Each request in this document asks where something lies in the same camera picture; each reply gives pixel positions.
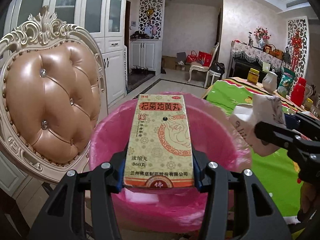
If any white lattice partition panel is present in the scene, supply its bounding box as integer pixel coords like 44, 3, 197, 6
139, 0, 167, 40

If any tall white cabinet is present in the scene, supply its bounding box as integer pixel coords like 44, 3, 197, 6
5, 0, 130, 108

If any yellow medicine box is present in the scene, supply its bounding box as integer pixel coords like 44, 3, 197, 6
122, 94, 196, 188

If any white shoe cabinet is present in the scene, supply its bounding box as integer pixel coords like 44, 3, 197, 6
130, 39, 163, 77

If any white patterned slim board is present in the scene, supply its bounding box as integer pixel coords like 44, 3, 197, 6
124, 44, 130, 91

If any pink flower vase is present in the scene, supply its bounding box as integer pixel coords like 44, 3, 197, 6
254, 26, 272, 48

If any floral fringed cover cloth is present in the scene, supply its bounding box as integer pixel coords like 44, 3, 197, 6
230, 40, 292, 75

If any black bag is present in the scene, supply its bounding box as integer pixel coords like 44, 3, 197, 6
210, 61, 226, 74

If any green snack bag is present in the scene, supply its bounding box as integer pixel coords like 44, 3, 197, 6
277, 67, 296, 98

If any white ceramic teapot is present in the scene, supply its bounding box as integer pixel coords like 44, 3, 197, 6
262, 70, 279, 92

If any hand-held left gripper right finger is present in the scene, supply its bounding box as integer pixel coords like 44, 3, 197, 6
192, 151, 292, 240

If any ornate cream leather chair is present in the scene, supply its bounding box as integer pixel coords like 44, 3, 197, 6
0, 5, 109, 185

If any red hanging ornament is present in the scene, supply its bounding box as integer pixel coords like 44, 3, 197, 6
291, 31, 302, 71

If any person's right hand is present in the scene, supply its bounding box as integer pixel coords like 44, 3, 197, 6
299, 180, 320, 216

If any white lattice wall panel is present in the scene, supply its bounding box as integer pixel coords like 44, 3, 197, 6
286, 16, 309, 86

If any red thermos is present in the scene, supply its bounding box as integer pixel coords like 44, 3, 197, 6
290, 77, 308, 106

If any yellow lidded jar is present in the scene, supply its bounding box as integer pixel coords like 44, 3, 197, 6
247, 68, 259, 84

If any white carved chair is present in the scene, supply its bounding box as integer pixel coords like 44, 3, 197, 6
189, 42, 220, 88

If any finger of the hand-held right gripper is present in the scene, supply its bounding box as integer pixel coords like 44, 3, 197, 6
285, 112, 320, 133
254, 121, 301, 152

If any brown cardboard box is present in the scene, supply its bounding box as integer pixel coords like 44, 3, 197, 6
162, 55, 177, 69

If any dark brown door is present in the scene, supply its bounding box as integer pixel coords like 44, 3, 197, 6
126, 1, 131, 46

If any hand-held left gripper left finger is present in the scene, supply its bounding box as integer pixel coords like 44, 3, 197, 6
29, 151, 126, 240

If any green printed tablecloth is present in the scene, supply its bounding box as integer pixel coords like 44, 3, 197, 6
201, 76, 320, 221

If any pink-lined trash bin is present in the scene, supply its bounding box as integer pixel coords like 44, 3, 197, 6
86, 92, 253, 227

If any white printed paper packaging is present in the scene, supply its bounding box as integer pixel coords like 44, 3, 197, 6
229, 94, 287, 157

